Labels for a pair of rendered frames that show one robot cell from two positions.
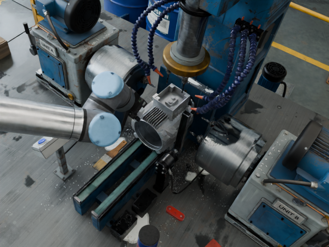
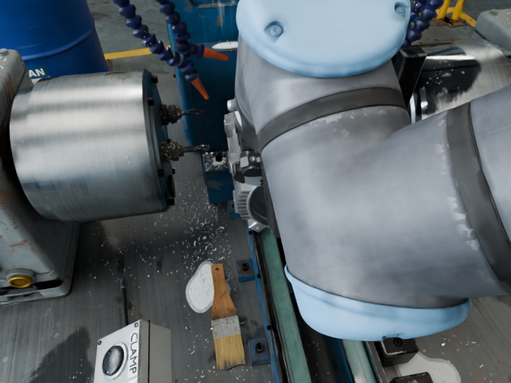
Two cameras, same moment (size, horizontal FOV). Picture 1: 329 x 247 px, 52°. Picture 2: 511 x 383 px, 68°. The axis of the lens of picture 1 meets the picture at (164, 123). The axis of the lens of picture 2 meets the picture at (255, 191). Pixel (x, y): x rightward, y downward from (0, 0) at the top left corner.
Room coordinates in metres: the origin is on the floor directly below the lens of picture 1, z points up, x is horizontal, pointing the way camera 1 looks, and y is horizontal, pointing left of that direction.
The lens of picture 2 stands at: (0.56, 0.36, 1.49)
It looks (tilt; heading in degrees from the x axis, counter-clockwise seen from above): 49 degrees down; 321
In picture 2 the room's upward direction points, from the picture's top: straight up
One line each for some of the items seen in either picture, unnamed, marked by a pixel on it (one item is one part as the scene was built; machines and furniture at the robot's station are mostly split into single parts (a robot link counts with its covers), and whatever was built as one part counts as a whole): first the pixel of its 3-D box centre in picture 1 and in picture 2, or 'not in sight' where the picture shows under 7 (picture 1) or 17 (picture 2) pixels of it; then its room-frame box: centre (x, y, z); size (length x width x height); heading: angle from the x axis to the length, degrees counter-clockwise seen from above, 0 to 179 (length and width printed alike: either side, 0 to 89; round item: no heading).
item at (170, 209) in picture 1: (175, 213); not in sight; (0.60, -0.11, 0.81); 0.09 x 0.03 x 0.02; 65
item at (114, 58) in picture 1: (110, 71); (77, 150); (1.13, 0.29, 1.04); 0.37 x 0.25 x 0.25; 61
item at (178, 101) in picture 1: (171, 102); not in sight; (0.95, -0.01, 1.11); 0.12 x 0.11 x 0.07; 150
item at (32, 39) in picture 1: (37, 39); not in sight; (1.23, 0.68, 1.07); 0.08 x 0.07 x 0.20; 151
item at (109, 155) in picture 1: (111, 155); (223, 311); (0.83, 0.22, 0.80); 0.21 x 0.05 x 0.01; 152
